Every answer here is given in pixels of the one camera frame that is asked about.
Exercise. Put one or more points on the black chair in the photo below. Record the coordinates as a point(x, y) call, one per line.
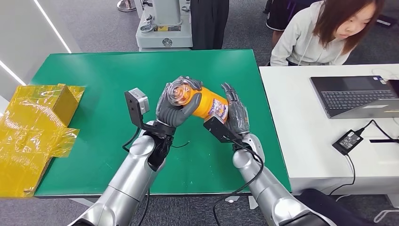
point(336, 212)

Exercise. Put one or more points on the black power adapter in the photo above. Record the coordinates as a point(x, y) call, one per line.
point(347, 143)

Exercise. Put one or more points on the black strip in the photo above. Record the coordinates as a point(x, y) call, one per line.
point(385, 141)

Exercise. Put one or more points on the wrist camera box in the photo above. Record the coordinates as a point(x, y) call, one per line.
point(218, 128)
point(132, 106)

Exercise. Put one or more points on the white machine base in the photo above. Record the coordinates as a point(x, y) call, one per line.
point(165, 34)

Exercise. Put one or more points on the dark grey laptop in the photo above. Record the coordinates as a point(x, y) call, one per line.
point(352, 99)

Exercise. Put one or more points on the seated person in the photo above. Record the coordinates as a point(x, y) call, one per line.
point(305, 40)

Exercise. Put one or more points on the green topped table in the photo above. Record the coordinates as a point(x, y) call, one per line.
point(93, 78)

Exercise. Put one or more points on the yellow taped cardboard box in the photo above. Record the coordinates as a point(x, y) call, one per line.
point(28, 134)

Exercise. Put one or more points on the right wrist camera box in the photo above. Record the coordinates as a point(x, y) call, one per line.
point(218, 128)

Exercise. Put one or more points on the metal stanchion base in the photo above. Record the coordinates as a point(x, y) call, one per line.
point(126, 5)

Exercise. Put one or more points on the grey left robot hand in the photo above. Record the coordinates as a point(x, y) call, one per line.
point(163, 112)

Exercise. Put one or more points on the standing person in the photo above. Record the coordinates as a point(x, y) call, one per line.
point(209, 25)

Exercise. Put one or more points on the white desk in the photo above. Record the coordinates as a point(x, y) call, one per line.
point(299, 124)

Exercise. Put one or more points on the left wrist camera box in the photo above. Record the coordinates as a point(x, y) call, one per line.
point(132, 106)

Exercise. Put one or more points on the orange detergent bottle clear cap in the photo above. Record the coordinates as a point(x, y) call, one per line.
point(209, 103)

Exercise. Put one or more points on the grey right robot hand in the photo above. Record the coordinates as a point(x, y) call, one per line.
point(238, 115)

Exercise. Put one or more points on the white table foot plate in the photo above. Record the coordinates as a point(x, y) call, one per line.
point(252, 202)
point(232, 199)

